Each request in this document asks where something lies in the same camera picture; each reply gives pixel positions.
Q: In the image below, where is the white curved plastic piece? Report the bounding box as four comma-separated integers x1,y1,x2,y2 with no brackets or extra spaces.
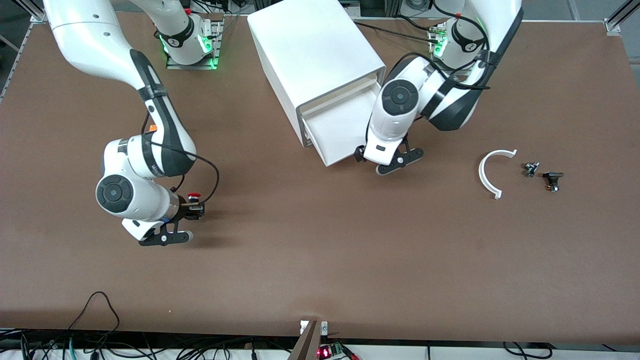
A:
478,148,518,200

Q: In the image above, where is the circuit board with red light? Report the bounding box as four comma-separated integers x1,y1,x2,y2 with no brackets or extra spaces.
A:
317,342,347,360

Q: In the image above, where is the small black plastic part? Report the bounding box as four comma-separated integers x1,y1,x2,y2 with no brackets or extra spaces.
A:
542,171,565,193

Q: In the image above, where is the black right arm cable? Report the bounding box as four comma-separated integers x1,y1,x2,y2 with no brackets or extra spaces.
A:
141,112,221,206

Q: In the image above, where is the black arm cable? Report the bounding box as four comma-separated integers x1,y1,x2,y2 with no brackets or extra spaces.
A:
141,112,221,206
390,0,493,93

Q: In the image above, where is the thin black cable loop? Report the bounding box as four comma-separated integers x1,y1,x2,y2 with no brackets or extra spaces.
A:
67,291,121,333

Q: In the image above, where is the black cable on table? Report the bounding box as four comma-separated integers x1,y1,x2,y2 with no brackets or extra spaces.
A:
352,21,441,44

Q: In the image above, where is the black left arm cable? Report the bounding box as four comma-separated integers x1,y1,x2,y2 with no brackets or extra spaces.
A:
390,0,493,93

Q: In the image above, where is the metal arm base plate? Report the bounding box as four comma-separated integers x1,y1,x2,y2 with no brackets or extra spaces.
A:
428,21,453,63
165,12,224,71

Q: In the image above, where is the metal camera mounting post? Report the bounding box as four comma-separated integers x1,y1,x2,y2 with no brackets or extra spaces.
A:
287,320,322,360

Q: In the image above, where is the black floor cable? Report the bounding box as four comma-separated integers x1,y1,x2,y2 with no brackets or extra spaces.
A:
501,341,554,360

